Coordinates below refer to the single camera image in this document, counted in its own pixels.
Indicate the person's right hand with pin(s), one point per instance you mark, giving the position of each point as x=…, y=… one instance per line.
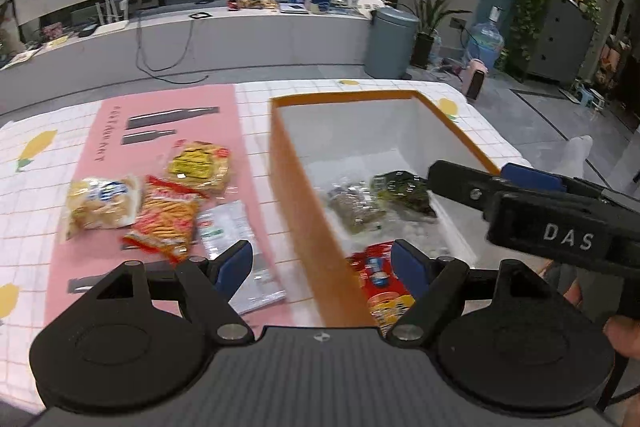
x=625, y=337

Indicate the red yellow snack packet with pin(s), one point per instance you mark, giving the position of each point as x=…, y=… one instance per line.
x=385, y=292

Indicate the blue water bottle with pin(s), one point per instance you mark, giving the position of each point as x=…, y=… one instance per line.
x=485, y=42

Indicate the potted long-leaf plant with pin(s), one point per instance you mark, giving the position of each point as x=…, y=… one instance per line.
x=422, y=49

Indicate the white snack packet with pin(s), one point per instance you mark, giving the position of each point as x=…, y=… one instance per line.
x=225, y=227

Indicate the pink table mat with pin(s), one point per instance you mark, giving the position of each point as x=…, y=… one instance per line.
x=115, y=147

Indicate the person's white socked foot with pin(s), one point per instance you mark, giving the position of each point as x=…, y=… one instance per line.
x=577, y=157

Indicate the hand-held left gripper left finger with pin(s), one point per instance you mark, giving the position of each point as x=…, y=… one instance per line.
x=235, y=264

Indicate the grey drawer cabinet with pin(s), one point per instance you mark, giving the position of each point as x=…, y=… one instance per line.
x=560, y=42

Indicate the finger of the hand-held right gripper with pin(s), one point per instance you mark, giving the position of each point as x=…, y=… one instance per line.
x=530, y=177
x=460, y=184

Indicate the grey television console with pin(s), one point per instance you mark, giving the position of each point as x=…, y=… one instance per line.
x=275, y=42

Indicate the red stick snack packet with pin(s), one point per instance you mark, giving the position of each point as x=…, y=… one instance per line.
x=165, y=217

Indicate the pink heater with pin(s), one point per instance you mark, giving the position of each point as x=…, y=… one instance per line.
x=472, y=79

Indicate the grey round bin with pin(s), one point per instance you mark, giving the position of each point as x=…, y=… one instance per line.
x=390, y=47

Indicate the orange white cardboard box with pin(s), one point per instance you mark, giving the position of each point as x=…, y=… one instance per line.
x=350, y=127

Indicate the small stool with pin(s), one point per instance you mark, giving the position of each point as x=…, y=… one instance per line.
x=587, y=94

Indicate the bread packet with blue label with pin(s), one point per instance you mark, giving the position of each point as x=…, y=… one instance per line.
x=100, y=202

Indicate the assorted snack pile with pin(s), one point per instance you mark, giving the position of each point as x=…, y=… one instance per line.
x=255, y=2

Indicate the clear brown snack packet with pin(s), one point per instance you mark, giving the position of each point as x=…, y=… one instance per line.
x=355, y=207

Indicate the dark green snack packet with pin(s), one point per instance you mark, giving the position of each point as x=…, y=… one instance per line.
x=405, y=194

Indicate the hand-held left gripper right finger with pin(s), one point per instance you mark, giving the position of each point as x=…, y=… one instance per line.
x=407, y=264

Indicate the white router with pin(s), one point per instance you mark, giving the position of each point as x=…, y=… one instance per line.
x=112, y=24

